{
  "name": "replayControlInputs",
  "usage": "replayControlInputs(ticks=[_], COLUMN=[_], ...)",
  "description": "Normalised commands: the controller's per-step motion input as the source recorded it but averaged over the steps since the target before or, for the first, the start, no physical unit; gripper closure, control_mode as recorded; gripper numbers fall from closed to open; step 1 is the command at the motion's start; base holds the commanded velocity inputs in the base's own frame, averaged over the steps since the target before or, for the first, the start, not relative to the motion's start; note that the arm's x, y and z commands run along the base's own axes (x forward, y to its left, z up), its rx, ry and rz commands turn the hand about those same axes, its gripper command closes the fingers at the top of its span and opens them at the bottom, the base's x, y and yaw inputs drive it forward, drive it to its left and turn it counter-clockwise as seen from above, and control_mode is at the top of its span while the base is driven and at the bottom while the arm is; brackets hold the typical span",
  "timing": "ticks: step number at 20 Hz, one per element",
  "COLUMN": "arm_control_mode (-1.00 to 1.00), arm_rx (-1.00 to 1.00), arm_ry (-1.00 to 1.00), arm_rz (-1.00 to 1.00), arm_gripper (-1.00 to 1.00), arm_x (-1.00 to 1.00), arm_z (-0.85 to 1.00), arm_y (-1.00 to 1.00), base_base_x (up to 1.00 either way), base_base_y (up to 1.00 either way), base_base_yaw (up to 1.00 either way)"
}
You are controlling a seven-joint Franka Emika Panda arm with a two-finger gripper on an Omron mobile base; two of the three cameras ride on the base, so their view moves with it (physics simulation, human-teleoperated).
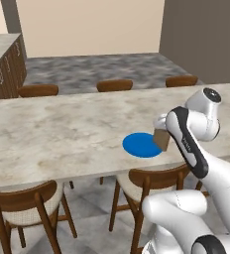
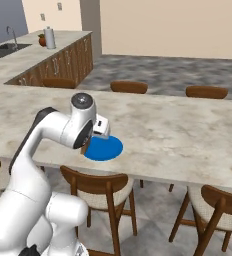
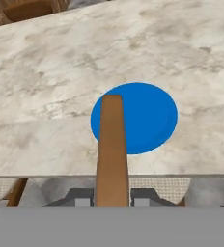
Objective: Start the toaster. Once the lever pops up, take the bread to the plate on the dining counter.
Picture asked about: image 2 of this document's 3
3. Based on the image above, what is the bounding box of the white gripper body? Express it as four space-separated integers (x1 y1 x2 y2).
92 130 111 140

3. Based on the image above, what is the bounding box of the blue round plate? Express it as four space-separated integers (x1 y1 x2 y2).
83 134 124 162

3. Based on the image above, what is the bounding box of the small brown block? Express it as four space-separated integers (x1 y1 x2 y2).
80 143 90 157

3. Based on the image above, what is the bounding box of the wooden cupboard run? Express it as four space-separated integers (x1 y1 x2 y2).
4 32 95 89

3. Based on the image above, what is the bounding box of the white paper towel roll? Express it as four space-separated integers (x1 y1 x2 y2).
43 26 57 51

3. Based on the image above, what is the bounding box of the dark steel sink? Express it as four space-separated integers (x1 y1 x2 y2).
0 42 33 60

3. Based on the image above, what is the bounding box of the silver tap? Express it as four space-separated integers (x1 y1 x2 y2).
5 25 19 52

